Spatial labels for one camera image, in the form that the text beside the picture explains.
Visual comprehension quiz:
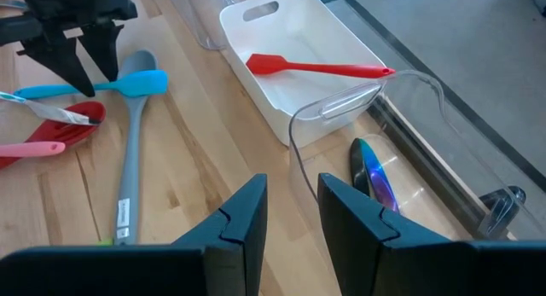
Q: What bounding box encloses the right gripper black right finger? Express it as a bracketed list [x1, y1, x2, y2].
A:
[317, 172, 546, 296]

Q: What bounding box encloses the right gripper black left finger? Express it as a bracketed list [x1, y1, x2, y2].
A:
[0, 172, 270, 296]

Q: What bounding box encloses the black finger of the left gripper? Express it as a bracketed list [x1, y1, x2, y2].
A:
[78, 20, 125, 82]
[15, 24, 96, 98]

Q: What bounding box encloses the blue silicone spatula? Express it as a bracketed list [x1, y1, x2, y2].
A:
[13, 69, 169, 100]

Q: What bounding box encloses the black ladle steel handle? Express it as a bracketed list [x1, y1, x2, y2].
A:
[0, 90, 102, 127]

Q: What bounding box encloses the iridescent blue-purple metal utensil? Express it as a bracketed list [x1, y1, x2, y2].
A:
[349, 136, 401, 215]

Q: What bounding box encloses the pink silicone spatula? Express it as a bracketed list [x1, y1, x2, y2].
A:
[0, 141, 67, 158]

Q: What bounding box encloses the grey silicone spoon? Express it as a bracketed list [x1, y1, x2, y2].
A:
[112, 49, 160, 247]

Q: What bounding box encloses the bright red silicone spatula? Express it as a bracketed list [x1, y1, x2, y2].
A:
[246, 53, 397, 80]

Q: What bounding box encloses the clear plastic bin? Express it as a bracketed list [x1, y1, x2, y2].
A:
[164, 0, 240, 51]
[288, 68, 546, 246]

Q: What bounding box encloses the white plastic bin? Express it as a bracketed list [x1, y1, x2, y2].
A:
[218, 0, 388, 148]

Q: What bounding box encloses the black aluminium table frame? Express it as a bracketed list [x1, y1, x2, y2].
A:
[317, 0, 513, 241]

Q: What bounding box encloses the black table corner bracket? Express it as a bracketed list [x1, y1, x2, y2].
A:
[477, 184, 527, 241]

